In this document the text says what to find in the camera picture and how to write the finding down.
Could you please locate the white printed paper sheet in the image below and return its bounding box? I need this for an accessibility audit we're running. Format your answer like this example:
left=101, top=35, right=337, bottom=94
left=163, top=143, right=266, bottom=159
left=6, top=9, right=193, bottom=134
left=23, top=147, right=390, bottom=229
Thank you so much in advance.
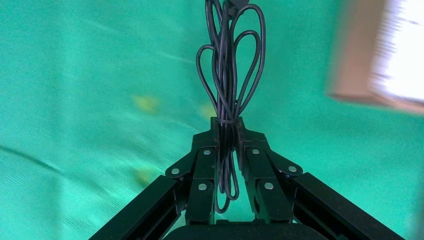
left=370, top=0, right=424, bottom=102

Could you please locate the black wired computer mouse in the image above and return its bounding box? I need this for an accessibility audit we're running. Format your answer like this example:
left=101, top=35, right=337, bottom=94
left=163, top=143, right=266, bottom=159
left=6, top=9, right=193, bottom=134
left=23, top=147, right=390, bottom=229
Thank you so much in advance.
left=195, top=0, right=267, bottom=215

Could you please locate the green table cloth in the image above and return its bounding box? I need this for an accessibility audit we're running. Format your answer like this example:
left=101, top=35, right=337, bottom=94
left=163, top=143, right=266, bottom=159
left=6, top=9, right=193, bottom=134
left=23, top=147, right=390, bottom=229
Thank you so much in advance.
left=0, top=0, right=424, bottom=240

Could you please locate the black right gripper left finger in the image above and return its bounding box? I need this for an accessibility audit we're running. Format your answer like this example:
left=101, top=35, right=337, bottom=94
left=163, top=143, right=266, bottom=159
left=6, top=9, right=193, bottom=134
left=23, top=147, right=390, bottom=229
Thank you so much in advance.
left=88, top=116, right=222, bottom=240

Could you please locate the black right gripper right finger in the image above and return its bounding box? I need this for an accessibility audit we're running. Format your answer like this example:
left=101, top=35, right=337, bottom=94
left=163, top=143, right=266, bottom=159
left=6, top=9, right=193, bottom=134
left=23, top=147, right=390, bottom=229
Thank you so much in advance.
left=235, top=116, right=406, bottom=240

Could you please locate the open brown cardboard box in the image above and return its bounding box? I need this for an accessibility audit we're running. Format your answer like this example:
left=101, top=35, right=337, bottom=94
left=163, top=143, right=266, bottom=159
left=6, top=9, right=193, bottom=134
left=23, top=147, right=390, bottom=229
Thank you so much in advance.
left=325, top=0, right=424, bottom=116

